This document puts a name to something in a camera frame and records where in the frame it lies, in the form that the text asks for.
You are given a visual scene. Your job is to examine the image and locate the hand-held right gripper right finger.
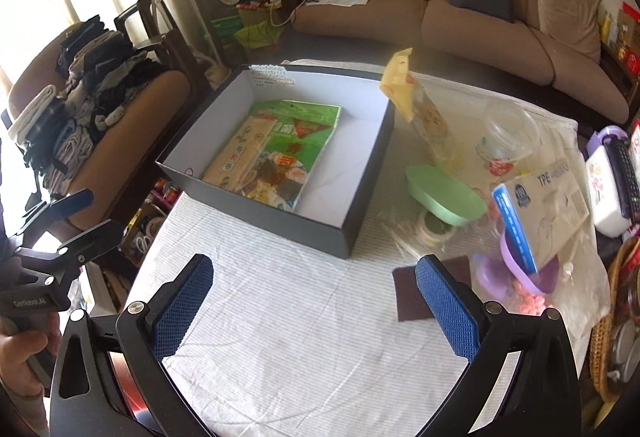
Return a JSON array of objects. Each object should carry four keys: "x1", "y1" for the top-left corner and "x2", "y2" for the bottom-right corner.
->
[{"x1": 415, "y1": 254, "x2": 584, "y2": 437}]

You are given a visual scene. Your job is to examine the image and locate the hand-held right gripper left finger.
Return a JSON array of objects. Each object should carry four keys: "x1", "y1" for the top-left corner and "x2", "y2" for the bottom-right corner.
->
[{"x1": 48, "y1": 253, "x2": 216, "y2": 437}]

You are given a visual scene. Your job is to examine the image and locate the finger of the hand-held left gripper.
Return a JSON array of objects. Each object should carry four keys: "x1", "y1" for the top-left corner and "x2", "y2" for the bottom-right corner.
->
[
  {"x1": 14, "y1": 218, "x2": 126, "y2": 290},
  {"x1": 7, "y1": 188, "x2": 96, "y2": 245}
]

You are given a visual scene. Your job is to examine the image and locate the white blue glove box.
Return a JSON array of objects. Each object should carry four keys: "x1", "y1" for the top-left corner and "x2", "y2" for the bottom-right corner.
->
[{"x1": 491, "y1": 159, "x2": 591, "y2": 275}]

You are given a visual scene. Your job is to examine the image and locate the white cardboard box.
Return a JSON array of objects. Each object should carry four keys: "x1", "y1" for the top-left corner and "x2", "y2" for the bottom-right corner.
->
[{"x1": 155, "y1": 63, "x2": 397, "y2": 260}]

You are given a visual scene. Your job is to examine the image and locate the clear plastic cup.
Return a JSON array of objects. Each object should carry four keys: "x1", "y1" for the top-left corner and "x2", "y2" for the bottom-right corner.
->
[{"x1": 475, "y1": 98, "x2": 543, "y2": 178}]

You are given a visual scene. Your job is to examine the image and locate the dark desktop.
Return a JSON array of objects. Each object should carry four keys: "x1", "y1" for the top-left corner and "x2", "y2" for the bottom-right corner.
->
[{"x1": 277, "y1": 29, "x2": 581, "y2": 122}]

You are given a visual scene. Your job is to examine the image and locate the person's left hand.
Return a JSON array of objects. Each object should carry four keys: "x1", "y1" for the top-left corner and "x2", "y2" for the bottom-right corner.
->
[{"x1": 0, "y1": 331, "x2": 35, "y2": 399}]

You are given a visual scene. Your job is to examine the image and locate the brown sponge block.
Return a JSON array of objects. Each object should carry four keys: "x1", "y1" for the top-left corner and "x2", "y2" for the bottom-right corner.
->
[{"x1": 391, "y1": 256, "x2": 473, "y2": 323}]

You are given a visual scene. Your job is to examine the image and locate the light purple small cup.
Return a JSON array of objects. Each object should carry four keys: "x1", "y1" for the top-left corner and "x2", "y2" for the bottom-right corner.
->
[{"x1": 475, "y1": 257, "x2": 507, "y2": 289}]

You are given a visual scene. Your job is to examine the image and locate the pink flower clips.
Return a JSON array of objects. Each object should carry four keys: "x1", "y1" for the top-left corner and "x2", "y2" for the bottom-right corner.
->
[{"x1": 510, "y1": 281, "x2": 548, "y2": 316}]

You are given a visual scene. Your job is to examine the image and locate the purple plastic bowl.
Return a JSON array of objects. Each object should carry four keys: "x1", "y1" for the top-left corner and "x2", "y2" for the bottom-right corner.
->
[{"x1": 500, "y1": 232, "x2": 560, "y2": 295}]

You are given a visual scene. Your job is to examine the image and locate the clear tape roll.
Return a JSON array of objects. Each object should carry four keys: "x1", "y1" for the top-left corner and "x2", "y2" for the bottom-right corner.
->
[{"x1": 417, "y1": 209, "x2": 458, "y2": 245}]

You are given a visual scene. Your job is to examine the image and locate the brown armchair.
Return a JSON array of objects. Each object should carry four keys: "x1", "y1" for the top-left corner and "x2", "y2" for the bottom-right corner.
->
[{"x1": 7, "y1": 22, "x2": 193, "y2": 238}]

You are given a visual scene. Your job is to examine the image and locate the green oval dish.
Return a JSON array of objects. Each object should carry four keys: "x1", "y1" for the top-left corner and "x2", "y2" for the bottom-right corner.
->
[{"x1": 405, "y1": 164, "x2": 488, "y2": 225}]

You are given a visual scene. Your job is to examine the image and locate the white striped tablecloth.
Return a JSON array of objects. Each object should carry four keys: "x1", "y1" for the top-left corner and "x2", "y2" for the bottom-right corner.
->
[{"x1": 122, "y1": 59, "x2": 601, "y2": 437}]

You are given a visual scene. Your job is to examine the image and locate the pile of folded clothes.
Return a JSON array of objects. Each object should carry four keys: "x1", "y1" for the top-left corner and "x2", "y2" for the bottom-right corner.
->
[{"x1": 7, "y1": 17, "x2": 166, "y2": 198}]

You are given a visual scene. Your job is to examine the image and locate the clear plastic bag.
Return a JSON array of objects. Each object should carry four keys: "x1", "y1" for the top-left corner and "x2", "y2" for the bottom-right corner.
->
[{"x1": 542, "y1": 237, "x2": 612, "y2": 339}]

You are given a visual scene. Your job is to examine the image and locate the wicker basket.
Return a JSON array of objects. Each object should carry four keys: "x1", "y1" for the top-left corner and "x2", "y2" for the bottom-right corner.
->
[{"x1": 590, "y1": 237, "x2": 640, "y2": 403}]

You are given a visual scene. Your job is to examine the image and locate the dark wooden chair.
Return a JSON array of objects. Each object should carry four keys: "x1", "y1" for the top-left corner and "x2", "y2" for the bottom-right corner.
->
[{"x1": 112, "y1": 0, "x2": 211, "y2": 82}]

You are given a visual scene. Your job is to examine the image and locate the white floral box purple lid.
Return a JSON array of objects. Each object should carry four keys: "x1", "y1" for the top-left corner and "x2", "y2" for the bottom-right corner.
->
[{"x1": 585, "y1": 126, "x2": 632, "y2": 235}]

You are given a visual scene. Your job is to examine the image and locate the yellow snack pouch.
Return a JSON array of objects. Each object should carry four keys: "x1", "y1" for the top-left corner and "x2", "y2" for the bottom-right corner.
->
[{"x1": 379, "y1": 48, "x2": 463, "y2": 168}]

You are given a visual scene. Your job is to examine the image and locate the green sushi kit packet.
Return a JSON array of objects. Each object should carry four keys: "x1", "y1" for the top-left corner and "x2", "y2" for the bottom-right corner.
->
[{"x1": 200, "y1": 101, "x2": 342, "y2": 212}]

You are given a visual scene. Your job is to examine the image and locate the black remote control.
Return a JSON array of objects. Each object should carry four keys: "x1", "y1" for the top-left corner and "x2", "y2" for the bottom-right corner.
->
[{"x1": 605, "y1": 137, "x2": 640, "y2": 218}]

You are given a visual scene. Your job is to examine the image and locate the green yellow bag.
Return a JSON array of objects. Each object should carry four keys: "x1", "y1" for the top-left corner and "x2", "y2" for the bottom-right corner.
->
[{"x1": 235, "y1": 19, "x2": 286, "y2": 50}]

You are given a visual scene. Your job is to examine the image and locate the brown sofa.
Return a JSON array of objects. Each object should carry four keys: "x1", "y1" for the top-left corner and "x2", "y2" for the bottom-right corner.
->
[{"x1": 290, "y1": 0, "x2": 631, "y2": 125}]

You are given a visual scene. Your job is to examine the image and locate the red packet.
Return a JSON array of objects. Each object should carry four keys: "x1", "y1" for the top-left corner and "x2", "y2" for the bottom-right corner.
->
[{"x1": 617, "y1": 2, "x2": 640, "y2": 62}]

